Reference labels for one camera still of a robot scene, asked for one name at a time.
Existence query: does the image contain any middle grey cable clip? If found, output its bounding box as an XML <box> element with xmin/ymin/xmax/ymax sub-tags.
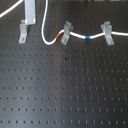
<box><xmin>61</xmin><ymin>22</ymin><xmax>73</xmax><ymax>45</ymax></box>

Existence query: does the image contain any left grey cable clip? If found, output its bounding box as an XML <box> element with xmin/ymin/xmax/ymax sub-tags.
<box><xmin>19</xmin><ymin>20</ymin><xmax>28</xmax><ymax>44</ymax></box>

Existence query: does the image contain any right grey cable clip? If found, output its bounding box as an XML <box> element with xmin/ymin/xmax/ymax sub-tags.
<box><xmin>101</xmin><ymin>21</ymin><xmax>114</xmax><ymax>45</ymax></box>

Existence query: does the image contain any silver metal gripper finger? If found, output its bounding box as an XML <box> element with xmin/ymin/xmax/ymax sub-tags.
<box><xmin>25</xmin><ymin>0</ymin><xmax>36</xmax><ymax>25</ymax></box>

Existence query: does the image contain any grey cable clip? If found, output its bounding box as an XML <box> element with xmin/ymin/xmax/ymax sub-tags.
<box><xmin>61</xmin><ymin>22</ymin><xmax>73</xmax><ymax>45</ymax></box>
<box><xmin>101</xmin><ymin>21</ymin><xmax>114</xmax><ymax>45</ymax></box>
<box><xmin>19</xmin><ymin>20</ymin><xmax>28</xmax><ymax>44</ymax></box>

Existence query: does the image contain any white cable top left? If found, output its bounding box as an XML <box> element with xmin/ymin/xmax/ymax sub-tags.
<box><xmin>0</xmin><ymin>0</ymin><xmax>25</xmax><ymax>19</ymax></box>

